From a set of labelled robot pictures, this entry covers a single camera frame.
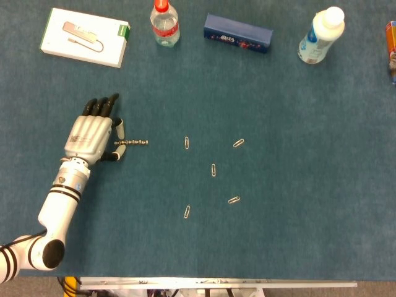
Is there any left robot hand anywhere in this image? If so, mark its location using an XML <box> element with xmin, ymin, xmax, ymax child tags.
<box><xmin>63</xmin><ymin>92</ymin><xmax>127</xmax><ymax>163</ymax></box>

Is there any white USB hub box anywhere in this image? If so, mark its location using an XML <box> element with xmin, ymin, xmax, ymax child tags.
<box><xmin>39</xmin><ymin>7</ymin><xmax>131</xmax><ymax>69</ymax></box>

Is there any clear bottle red cap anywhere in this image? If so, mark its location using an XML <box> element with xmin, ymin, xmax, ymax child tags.
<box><xmin>150</xmin><ymin>0</ymin><xmax>181</xmax><ymax>48</ymax></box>

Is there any dark blue printed box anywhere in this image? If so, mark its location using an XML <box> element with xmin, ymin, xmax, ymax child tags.
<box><xmin>203</xmin><ymin>12</ymin><xmax>274</xmax><ymax>54</ymax></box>

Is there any teal felt table cover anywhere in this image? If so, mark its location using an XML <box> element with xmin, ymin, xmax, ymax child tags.
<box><xmin>0</xmin><ymin>0</ymin><xmax>396</xmax><ymax>281</ymax></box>

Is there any white milk bottle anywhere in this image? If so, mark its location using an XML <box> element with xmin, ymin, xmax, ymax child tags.
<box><xmin>298</xmin><ymin>6</ymin><xmax>346</xmax><ymax>65</ymax></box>

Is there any orange carton box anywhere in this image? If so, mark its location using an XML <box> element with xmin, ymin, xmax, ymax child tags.
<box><xmin>385</xmin><ymin>20</ymin><xmax>396</xmax><ymax>85</ymax></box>

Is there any aluminium table edge rail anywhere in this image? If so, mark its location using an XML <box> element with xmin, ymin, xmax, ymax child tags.
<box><xmin>79</xmin><ymin>277</ymin><xmax>358</xmax><ymax>291</ymax></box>

